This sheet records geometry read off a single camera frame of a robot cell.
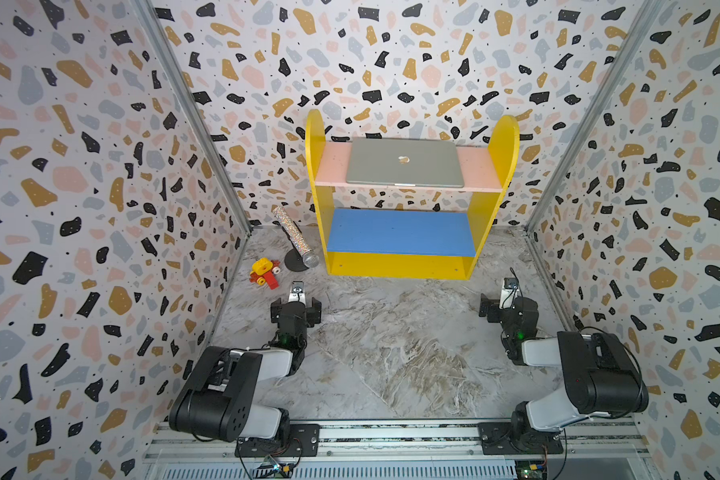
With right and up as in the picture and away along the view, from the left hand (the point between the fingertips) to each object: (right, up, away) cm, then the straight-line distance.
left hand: (299, 298), depth 91 cm
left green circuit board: (-3, -39, -19) cm, 43 cm away
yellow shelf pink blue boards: (+36, +32, +29) cm, 56 cm away
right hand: (+63, +1, +3) cm, 63 cm away
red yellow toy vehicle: (-15, +8, +12) cm, 21 cm away
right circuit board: (+61, -38, -20) cm, 75 cm away
